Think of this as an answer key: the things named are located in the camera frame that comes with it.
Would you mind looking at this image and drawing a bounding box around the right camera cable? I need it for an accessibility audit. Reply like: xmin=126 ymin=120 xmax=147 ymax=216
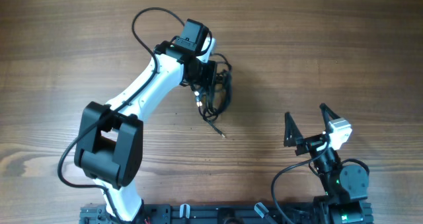
xmin=270 ymin=141 xmax=328 ymax=224

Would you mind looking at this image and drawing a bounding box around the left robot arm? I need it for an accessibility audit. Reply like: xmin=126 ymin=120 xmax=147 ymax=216
xmin=74 ymin=19 xmax=215 ymax=223

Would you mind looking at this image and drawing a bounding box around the left camera cable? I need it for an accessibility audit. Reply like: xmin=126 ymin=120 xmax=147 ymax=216
xmin=57 ymin=7 xmax=186 ymax=224

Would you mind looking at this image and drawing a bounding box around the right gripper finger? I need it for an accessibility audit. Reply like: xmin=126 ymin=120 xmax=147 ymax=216
xmin=320 ymin=103 xmax=340 ymax=124
xmin=284 ymin=112 xmax=302 ymax=147

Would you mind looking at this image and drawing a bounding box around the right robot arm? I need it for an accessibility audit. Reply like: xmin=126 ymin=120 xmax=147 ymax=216
xmin=284 ymin=104 xmax=369 ymax=223

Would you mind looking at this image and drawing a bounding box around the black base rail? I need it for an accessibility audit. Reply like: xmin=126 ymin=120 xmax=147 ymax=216
xmin=79 ymin=202 xmax=374 ymax=224

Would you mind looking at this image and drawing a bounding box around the black usb cable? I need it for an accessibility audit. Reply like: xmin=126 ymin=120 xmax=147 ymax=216
xmin=191 ymin=52 xmax=233 ymax=119

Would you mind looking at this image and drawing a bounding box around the camera cable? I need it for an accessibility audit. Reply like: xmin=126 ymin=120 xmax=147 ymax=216
xmin=270 ymin=141 xmax=328 ymax=224
xmin=57 ymin=7 xmax=186 ymax=224

